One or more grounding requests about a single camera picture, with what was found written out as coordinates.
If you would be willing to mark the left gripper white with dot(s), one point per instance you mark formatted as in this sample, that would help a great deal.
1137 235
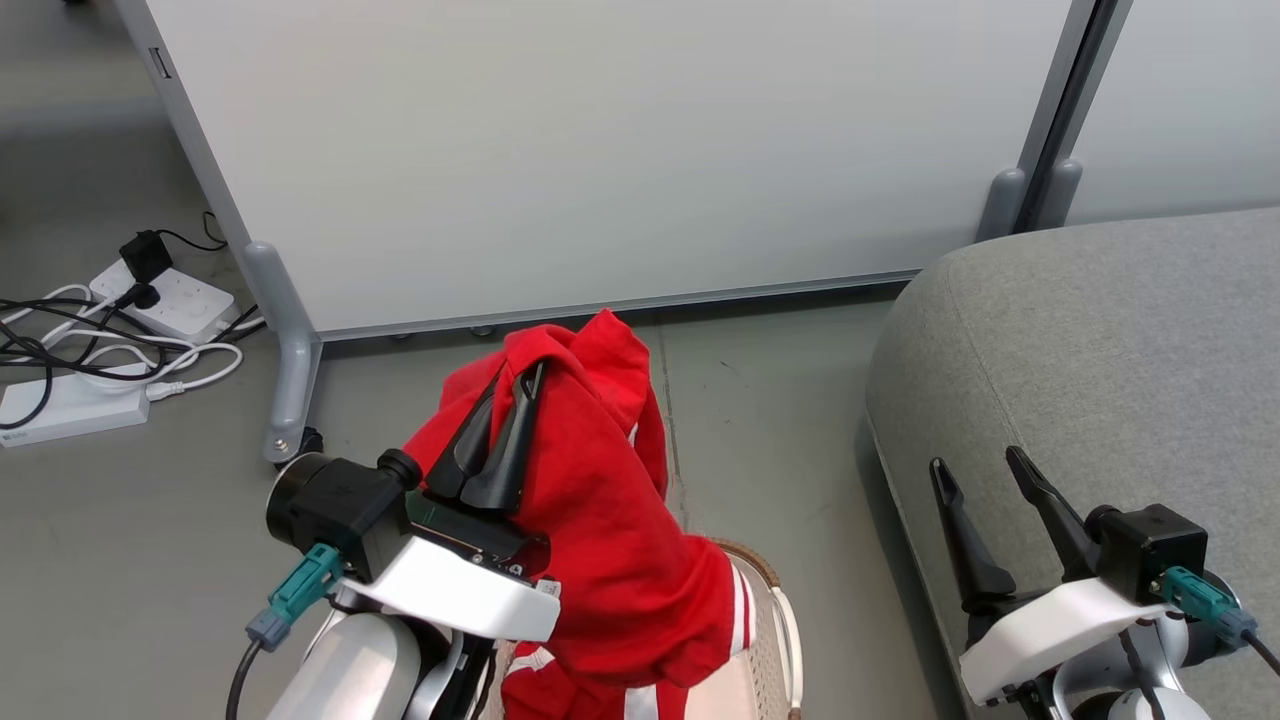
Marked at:
450 595

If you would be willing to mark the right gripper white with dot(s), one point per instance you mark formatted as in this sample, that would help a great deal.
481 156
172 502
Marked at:
1050 625

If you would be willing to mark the red clothing with white stripes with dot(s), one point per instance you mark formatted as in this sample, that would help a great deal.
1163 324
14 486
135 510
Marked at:
600 500

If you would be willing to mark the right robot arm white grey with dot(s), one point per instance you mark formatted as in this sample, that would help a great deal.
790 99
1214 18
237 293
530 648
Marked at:
1150 680

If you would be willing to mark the cream perforated laundry basket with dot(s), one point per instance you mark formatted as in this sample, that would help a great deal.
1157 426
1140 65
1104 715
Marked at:
772 640

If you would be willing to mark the black caster wheel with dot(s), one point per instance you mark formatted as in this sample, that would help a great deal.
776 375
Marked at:
312 441

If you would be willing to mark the grey fabric sofa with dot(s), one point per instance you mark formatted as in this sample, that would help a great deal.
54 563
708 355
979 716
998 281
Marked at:
1100 350

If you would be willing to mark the long grey partition foot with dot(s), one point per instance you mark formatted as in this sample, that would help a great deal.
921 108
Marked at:
285 370

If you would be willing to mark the short grey partition foot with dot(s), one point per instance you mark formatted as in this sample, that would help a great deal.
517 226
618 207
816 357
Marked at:
1062 195
1002 205

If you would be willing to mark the white square power strip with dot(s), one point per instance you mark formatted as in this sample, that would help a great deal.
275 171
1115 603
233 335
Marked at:
185 305

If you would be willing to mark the large white partition panel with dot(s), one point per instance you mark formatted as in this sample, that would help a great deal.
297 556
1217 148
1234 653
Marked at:
600 150

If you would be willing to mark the black power adapter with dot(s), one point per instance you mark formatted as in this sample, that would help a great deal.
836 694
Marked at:
146 256

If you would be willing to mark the white long power strip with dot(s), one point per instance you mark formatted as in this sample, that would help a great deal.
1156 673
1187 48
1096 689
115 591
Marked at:
70 405

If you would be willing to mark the narrow white partition panel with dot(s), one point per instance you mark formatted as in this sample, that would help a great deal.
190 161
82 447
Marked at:
1190 100

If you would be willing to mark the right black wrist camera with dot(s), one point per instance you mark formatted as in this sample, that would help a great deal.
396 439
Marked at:
1150 550

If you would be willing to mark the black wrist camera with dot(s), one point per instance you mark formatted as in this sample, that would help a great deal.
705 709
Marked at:
340 505
1150 550

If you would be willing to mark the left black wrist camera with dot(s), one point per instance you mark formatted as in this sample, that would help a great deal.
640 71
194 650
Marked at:
340 505

